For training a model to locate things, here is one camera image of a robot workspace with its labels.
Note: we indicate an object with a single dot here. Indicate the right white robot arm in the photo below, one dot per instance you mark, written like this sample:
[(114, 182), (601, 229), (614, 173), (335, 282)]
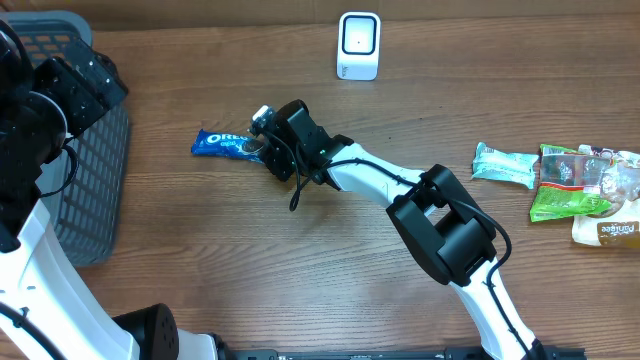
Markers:
[(443, 228)]

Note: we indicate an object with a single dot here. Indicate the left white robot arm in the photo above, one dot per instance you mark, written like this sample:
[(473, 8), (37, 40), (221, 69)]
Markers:
[(46, 308)]

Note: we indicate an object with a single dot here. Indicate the grey plastic mesh basket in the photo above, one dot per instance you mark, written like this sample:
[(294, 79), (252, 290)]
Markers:
[(78, 179)]

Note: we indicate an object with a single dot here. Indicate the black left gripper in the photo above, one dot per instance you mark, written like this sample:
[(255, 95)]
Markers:
[(60, 74)]

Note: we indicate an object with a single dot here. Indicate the blue Oreo cookie packet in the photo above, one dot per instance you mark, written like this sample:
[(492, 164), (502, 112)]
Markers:
[(227, 145)]

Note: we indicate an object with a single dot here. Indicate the green clear snack packet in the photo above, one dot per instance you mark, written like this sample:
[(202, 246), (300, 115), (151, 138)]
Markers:
[(570, 184)]

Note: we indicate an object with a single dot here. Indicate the mint green wipes packet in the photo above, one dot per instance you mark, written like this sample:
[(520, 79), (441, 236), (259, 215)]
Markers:
[(492, 164)]

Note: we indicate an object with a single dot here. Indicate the beige nut snack pouch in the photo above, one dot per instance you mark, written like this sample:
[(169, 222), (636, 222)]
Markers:
[(617, 226)]

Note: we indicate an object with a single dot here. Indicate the white barcode scanner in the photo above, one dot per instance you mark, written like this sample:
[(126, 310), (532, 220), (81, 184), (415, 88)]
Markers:
[(358, 49)]

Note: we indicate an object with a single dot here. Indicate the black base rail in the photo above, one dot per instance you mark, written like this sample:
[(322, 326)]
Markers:
[(455, 353)]

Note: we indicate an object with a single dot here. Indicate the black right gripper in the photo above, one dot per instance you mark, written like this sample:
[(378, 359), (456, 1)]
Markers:
[(278, 169)]

